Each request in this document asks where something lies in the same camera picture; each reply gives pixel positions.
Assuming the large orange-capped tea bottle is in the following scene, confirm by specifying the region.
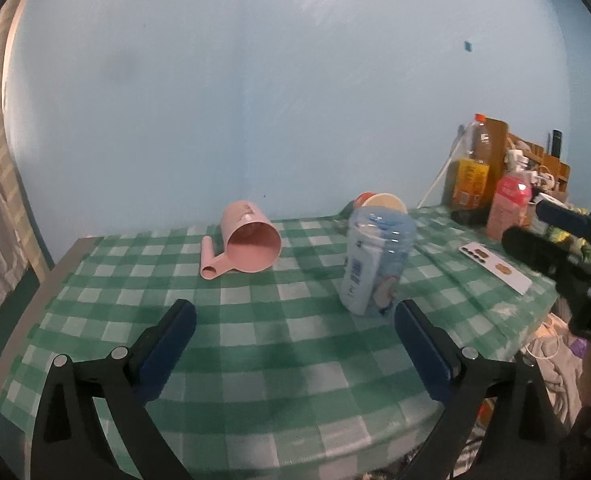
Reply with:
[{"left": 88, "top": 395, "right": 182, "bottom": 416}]
[{"left": 451, "top": 114, "right": 492, "bottom": 210}]

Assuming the pink plastic mug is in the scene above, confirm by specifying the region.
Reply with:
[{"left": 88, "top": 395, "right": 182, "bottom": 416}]
[{"left": 200, "top": 200, "right": 282, "bottom": 280}]

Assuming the white cable on wall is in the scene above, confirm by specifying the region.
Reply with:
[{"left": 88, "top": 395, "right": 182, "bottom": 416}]
[{"left": 416, "top": 127, "right": 465, "bottom": 209}]

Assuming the green checkered tablecloth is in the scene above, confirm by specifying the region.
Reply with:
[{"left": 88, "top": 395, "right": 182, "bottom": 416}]
[{"left": 0, "top": 204, "right": 559, "bottom": 480}]

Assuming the white smartphone with stickers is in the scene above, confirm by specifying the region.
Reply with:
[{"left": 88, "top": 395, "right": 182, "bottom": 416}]
[{"left": 458, "top": 242, "right": 532, "bottom": 295}]

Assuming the clear blue-labelled plastic cup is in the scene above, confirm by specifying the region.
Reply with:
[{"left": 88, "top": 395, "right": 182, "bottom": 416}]
[{"left": 339, "top": 206, "right": 416, "bottom": 316}]

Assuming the wooden desk organizer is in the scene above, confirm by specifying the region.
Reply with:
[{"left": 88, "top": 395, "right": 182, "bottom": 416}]
[{"left": 484, "top": 116, "right": 572, "bottom": 206}]

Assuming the green white-lidded paper cup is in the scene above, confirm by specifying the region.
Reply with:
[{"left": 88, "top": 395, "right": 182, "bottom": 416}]
[{"left": 529, "top": 193, "right": 567, "bottom": 235}]

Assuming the orange paper cup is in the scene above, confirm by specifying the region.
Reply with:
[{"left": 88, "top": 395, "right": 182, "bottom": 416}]
[{"left": 353, "top": 192, "right": 407, "bottom": 214}]

